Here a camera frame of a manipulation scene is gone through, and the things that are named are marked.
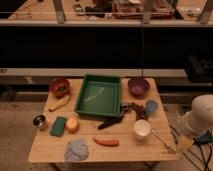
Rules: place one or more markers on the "blue cup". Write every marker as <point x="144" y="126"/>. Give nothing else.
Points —
<point x="150" y="107"/>

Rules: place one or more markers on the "green plastic tray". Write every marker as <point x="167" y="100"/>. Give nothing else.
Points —
<point x="99" y="96"/>

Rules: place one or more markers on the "metal fork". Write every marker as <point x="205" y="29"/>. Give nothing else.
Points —
<point x="167" y="147"/>

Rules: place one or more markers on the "black handled tool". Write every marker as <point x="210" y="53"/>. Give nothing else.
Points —
<point x="110" y="122"/>

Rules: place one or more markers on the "dark grape bunch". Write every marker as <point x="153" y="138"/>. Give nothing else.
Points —
<point x="138" y="109"/>

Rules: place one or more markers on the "purple bowl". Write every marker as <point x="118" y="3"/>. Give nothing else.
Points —
<point x="138" y="86"/>

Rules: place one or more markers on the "red bowl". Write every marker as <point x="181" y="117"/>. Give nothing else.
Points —
<point x="59" y="87"/>

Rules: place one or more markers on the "white cup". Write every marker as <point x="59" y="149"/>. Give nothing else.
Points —
<point x="142" y="129"/>

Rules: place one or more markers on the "yellow banana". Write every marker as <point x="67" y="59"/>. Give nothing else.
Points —
<point x="60" y="103"/>

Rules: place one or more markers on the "blue grey cloth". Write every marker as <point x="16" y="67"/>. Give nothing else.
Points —
<point x="76" y="150"/>

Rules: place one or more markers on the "green sponge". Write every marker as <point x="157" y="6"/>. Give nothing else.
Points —
<point x="58" y="127"/>

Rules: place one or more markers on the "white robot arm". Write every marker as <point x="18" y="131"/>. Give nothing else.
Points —
<point x="196" y="122"/>

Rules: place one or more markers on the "black foot pedal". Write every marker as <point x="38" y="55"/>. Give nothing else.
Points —
<point x="204" y="139"/>

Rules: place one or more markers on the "orange carrot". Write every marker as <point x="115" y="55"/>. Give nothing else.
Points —
<point x="107" y="143"/>

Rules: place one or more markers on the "small metal cup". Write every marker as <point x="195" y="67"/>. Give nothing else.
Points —
<point x="40" y="122"/>

